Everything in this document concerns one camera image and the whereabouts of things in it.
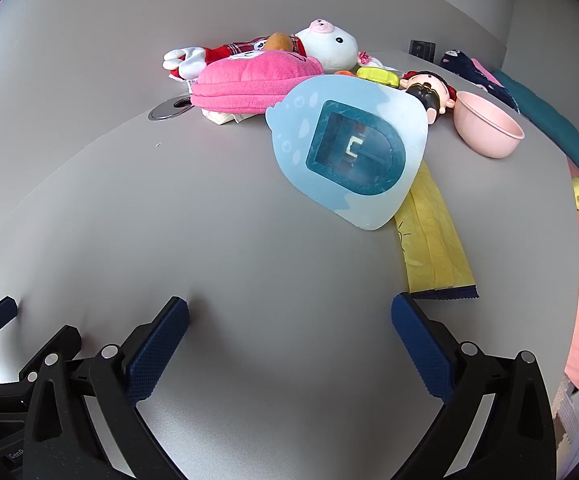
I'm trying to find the white plastic packet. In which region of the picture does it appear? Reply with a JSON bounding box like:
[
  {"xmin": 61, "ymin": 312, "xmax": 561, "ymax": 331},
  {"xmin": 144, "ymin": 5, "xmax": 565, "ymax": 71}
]
[{"xmin": 202, "ymin": 109, "xmax": 255, "ymax": 126}]

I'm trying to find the navy printed blanket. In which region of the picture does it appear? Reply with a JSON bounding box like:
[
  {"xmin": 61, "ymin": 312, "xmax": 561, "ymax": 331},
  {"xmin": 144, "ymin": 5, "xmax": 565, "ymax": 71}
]
[{"xmin": 440, "ymin": 50, "xmax": 520, "ymax": 111}]

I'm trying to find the small brown potato toy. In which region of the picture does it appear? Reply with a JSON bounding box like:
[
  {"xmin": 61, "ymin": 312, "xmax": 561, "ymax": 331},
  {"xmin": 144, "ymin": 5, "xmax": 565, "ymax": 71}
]
[{"xmin": 263, "ymin": 32, "xmax": 294, "ymax": 52}]

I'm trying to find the metal desk grommet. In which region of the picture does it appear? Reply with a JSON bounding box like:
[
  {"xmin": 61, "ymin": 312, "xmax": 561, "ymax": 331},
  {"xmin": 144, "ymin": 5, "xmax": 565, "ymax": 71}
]
[{"xmin": 148, "ymin": 97, "xmax": 192, "ymax": 121}]

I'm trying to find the pink folded cloth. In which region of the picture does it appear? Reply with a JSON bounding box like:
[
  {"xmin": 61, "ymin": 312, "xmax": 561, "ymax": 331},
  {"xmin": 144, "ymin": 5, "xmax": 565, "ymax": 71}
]
[{"xmin": 471, "ymin": 58, "xmax": 503, "ymax": 87}]

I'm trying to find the yellow-green plastic toy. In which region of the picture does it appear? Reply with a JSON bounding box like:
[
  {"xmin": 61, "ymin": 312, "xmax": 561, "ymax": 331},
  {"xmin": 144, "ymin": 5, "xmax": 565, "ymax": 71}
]
[{"xmin": 357, "ymin": 66, "xmax": 401, "ymax": 89}]

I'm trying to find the yellow wrapper packet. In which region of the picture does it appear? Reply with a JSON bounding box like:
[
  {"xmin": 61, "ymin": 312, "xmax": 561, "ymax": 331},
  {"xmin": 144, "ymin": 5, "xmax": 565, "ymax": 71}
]
[{"xmin": 393, "ymin": 162, "xmax": 481, "ymax": 302}]

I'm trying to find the teal pillow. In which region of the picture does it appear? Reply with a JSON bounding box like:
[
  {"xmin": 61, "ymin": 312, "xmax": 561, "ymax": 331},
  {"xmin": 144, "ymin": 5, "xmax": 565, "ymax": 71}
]
[{"xmin": 492, "ymin": 69, "xmax": 579, "ymax": 186}]

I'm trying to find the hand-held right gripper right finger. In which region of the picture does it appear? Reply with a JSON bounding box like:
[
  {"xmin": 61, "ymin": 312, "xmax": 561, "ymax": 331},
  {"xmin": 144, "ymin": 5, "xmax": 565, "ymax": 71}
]
[{"xmin": 391, "ymin": 292, "xmax": 557, "ymax": 480}]

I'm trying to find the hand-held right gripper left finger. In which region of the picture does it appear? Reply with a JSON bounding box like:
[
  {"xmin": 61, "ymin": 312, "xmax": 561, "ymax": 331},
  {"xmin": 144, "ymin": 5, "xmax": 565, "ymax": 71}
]
[{"xmin": 22, "ymin": 296, "xmax": 190, "ymax": 480}]

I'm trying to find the pink plush cushion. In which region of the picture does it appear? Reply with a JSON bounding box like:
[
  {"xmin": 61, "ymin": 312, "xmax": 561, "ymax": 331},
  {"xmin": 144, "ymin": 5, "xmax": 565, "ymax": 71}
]
[{"xmin": 190, "ymin": 51, "xmax": 326, "ymax": 116}]

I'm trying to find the pink bowl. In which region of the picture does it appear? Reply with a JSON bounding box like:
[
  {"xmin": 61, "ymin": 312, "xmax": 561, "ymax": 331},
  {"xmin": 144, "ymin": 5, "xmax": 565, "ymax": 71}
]
[{"xmin": 453, "ymin": 91, "xmax": 525, "ymax": 157}]

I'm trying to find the white pig plush toy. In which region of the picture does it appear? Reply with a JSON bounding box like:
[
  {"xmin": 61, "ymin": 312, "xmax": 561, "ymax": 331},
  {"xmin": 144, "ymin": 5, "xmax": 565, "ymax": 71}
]
[{"xmin": 163, "ymin": 19, "xmax": 400, "ymax": 82}]

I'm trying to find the black-haired doll figure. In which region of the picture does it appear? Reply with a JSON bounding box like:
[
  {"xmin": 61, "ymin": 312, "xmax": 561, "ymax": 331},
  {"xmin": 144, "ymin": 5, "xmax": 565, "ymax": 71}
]
[{"xmin": 400, "ymin": 70, "xmax": 457, "ymax": 125}]

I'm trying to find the light blue silicone pouch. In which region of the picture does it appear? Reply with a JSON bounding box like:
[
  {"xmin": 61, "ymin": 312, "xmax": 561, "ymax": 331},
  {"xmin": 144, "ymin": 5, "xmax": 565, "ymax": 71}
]
[{"xmin": 265, "ymin": 74, "xmax": 429, "ymax": 232}]

